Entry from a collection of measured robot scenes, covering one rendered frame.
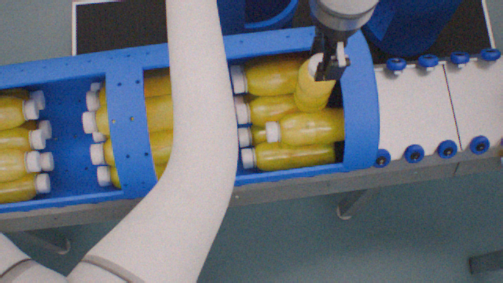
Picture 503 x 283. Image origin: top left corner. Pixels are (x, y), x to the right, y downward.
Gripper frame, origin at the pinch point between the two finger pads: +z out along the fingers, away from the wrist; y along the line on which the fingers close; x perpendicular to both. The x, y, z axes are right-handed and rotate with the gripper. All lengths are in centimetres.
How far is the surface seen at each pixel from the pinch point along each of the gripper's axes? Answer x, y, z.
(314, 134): 0.3, -7.1, 20.2
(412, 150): -21.8, -9.5, 33.8
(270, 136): 8.4, -6.2, 21.0
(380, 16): -45, 57, 115
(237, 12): 9, 39, 61
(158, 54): 27.0, 8.7, 11.3
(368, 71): -9.1, -0.1, 8.4
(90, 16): 57, 71, 117
